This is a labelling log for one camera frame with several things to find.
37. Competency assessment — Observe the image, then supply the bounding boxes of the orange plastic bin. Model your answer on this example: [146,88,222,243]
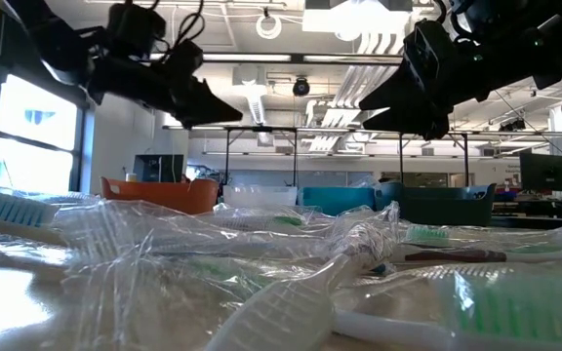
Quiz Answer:
[99,175,221,216]

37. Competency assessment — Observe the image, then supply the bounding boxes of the black equipment box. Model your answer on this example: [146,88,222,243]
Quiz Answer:
[132,153,186,184]

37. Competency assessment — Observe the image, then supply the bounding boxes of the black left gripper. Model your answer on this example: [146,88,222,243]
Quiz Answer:
[90,40,244,131]

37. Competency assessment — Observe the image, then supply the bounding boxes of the black frame workbench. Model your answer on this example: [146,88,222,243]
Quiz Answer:
[373,129,472,187]
[162,124,301,187]

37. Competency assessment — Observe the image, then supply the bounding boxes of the black computer monitor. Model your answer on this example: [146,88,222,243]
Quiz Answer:
[519,151,562,193]

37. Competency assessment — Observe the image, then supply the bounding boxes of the black track lights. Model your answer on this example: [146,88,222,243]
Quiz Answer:
[498,117,529,134]

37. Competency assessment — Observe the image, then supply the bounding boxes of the dark grey plastic bin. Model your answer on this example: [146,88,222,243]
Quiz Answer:
[373,181,498,227]

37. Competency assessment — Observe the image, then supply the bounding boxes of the blue toothbrush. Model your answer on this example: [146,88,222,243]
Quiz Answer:
[0,187,65,246]
[347,174,393,192]

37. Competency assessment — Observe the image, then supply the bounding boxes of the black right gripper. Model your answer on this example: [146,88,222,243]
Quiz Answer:
[358,19,495,141]

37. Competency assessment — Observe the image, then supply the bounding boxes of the coiled white cable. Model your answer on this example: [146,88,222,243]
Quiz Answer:
[255,13,283,41]

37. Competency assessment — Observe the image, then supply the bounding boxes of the white light panel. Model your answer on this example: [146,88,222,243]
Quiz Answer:
[301,0,415,36]

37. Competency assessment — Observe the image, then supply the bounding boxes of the white wrapped toothbrush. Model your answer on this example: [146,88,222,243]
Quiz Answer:
[52,197,262,351]

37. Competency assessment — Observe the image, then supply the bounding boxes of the clear plastic bin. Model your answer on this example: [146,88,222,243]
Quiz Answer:
[221,183,301,214]

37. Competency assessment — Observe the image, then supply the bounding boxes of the teal blue plastic bin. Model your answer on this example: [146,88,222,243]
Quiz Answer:
[298,186,378,216]

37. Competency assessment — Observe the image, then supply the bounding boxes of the black cluttered desk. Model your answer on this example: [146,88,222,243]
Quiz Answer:
[493,190,562,226]

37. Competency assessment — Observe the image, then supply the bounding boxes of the black dome camera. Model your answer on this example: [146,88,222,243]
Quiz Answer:
[292,76,311,98]

